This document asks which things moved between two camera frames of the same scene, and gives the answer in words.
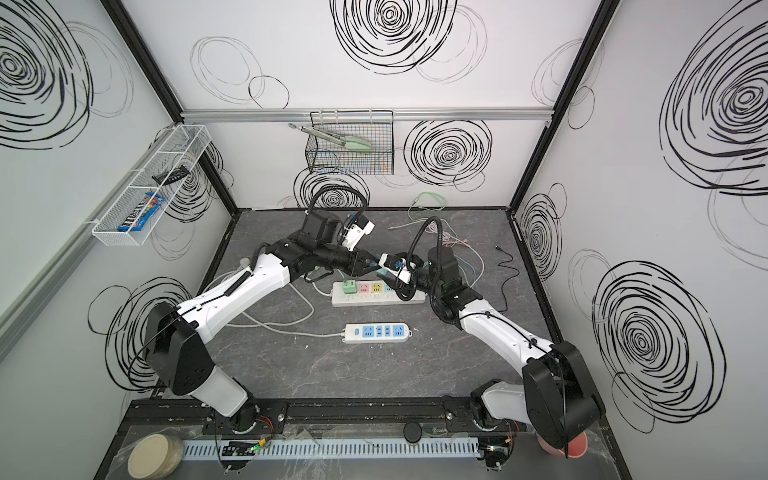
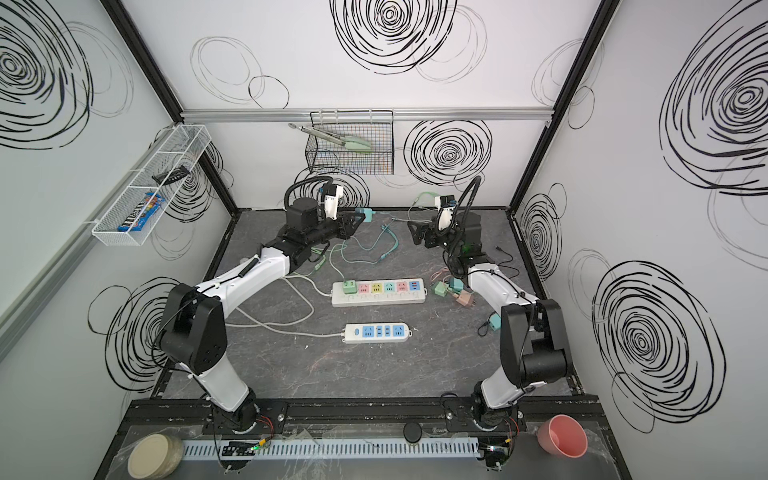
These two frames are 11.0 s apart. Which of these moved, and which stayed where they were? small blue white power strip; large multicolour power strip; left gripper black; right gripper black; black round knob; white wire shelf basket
Moved: left gripper black; right gripper black
Stayed: large multicolour power strip; black round knob; small blue white power strip; white wire shelf basket
